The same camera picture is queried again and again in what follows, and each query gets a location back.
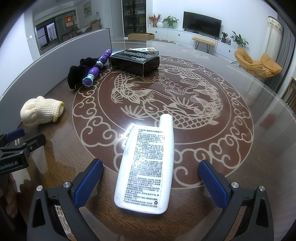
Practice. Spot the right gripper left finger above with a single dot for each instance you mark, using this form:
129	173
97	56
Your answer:
54	213

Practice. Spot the black television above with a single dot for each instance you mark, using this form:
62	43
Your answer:
201	23

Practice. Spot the small potted plant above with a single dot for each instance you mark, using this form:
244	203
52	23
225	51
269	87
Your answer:
224	38

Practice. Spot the black cardboard box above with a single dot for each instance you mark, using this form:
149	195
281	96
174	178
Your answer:
136	62

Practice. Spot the white tv cabinet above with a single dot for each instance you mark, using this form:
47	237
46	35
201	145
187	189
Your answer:
184	38

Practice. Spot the red flower vase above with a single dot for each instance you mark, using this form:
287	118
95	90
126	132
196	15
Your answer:
154	19

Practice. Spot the dark glass cabinet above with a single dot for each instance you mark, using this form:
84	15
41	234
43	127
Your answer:
134	16

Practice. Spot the wooden bench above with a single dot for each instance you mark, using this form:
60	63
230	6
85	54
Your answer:
208	43

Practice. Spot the white lotion bottle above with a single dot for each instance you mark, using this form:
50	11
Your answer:
146	170

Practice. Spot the flat printed box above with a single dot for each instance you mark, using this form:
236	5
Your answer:
148	50

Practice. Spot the orange lounge chair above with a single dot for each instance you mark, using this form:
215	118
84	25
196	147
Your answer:
266	67

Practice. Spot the person's left hand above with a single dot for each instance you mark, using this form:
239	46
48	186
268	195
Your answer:
10	196

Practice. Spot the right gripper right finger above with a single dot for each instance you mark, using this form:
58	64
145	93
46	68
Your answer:
257	220

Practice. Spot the black scrunchie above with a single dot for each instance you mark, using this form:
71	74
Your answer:
78	73

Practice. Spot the white cardboard bin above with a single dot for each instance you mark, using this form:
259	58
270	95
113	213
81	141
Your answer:
46	72

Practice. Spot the purple toy wand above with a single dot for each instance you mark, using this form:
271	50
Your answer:
95	70

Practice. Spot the potted plant right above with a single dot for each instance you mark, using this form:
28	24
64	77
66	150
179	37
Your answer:
239	40

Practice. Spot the cardboard box on floor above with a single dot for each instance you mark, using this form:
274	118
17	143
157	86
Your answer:
141	36

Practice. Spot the green potted plant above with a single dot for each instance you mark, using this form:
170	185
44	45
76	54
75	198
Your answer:
170	21

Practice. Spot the white floor-standing air conditioner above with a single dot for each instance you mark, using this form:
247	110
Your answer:
273	38

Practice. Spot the cream knitted glove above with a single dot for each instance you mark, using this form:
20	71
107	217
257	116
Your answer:
41	110

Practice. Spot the wooden side chair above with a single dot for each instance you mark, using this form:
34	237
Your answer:
289	95

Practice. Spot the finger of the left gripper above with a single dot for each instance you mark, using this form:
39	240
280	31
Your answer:
7	138
34	143

